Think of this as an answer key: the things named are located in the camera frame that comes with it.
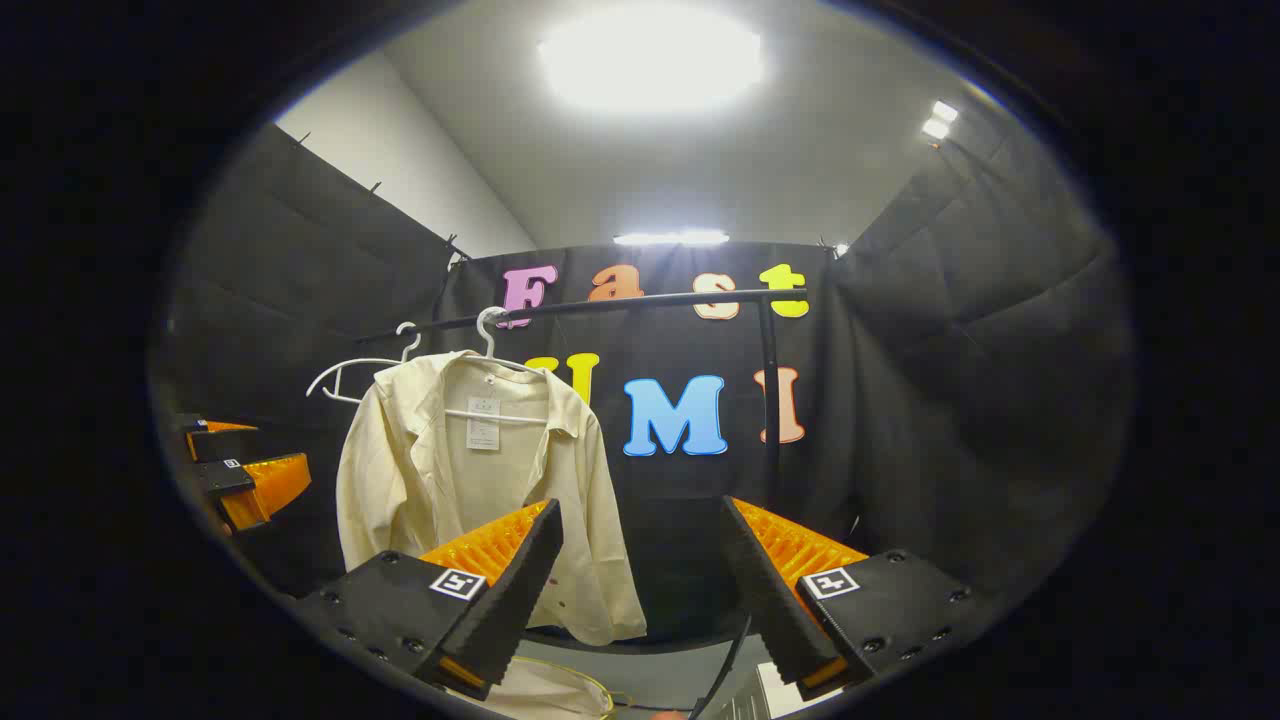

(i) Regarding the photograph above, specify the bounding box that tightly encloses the black metal clothes rack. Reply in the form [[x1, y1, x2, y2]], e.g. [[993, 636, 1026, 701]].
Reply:
[[352, 288, 811, 511]]

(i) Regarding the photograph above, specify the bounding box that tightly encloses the black cable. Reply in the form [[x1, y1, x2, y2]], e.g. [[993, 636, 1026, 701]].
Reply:
[[688, 612, 753, 720]]

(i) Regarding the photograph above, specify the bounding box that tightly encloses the large ceiling light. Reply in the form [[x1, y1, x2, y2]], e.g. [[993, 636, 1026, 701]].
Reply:
[[538, 3, 766, 116]]

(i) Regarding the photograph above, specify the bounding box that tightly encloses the grey ribbed object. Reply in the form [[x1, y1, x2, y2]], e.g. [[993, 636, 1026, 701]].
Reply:
[[720, 660, 843, 720]]

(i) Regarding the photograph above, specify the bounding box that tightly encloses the black backdrop cloth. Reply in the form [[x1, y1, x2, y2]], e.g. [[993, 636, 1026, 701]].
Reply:
[[150, 122, 1136, 651]]

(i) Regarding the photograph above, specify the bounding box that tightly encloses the white plastic hanger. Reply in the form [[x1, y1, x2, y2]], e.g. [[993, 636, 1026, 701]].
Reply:
[[440, 306, 553, 426], [306, 322, 423, 406]]

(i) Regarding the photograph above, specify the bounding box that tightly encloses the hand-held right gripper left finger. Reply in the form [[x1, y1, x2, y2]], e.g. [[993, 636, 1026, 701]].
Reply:
[[295, 497, 565, 701]]

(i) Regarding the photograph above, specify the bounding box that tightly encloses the cream shirt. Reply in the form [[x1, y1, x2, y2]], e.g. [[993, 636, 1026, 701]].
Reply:
[[335, 350, 649, 646]]

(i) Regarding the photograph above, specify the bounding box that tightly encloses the white laundry hamper yellow rim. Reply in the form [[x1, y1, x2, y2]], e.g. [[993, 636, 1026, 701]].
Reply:
[[465, 655, 619, 720]]

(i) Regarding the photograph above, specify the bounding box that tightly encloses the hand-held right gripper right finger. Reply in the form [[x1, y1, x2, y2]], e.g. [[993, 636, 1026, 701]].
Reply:
[[720, 495, 988, 701]]

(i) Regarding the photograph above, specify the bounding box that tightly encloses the ceiling strip light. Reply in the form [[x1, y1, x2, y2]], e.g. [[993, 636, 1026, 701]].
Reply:
[[612, 230, 731, 248]]

